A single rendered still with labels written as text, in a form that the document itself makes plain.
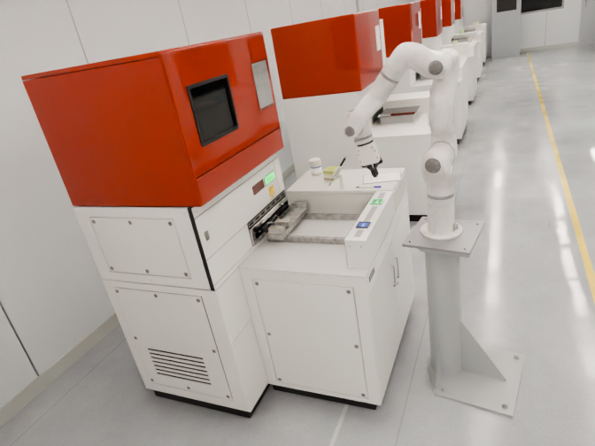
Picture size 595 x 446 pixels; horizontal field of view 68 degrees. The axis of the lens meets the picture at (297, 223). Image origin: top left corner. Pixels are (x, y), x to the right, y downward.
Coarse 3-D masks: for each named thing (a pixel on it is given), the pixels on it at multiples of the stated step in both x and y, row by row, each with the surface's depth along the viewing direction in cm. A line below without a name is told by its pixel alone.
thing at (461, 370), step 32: (448, 256) 206; (448, 288) 213; (448, 320) 220; (448, 352) 229; (480, 352) 226; (512, 352) 242; (448, 384) 230; (480, 384) 226; (512, 384) 223; (512, 416) 207
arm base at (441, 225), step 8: (432, 200) 198; (440, 200) 196; (448, 200) 196; (432, 208) 200; (440, 208) 198; (448, 208) 198; (432, 216) 202; (440, 216) 199; (448, 216) 199; (424, 224) 215; (432, 224) 204; (440, 224) 201; (448, 224) 201; (456, 224) 204; (424, 232) 208; (432, 232) 205; (440, 232) 203; (448, 232) 203; (456, 232) 203; (440, 240) 201
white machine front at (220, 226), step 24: (264, 168) 234; (240, 192) 213; (264, 192) 234; (192, 216) 182; (216, 216) 195; (240, 216) 213; (216, 240) 196; (240, 240) 214; (216, 264) 196; (240, 264) 214; (216, 288) 197
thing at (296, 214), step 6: (294, 210) 250; (300, 210) 248; (306, 210) 250; (288, 216) 243; (294, 216) 242; (300, 216) 243; (294, 222) 236; (288, 228) 229; (270, 234) 226; (276, 234) 225; (282, 234) 224
